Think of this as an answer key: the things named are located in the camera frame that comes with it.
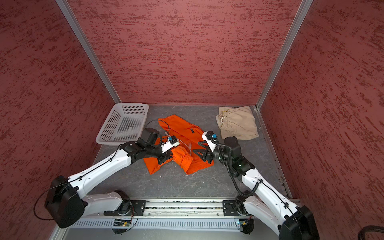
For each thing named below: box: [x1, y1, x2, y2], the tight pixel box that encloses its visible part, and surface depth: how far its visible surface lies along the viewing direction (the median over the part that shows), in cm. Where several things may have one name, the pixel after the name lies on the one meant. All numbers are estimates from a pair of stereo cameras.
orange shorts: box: [143, 115, 214, 175], surface depth 80 cm
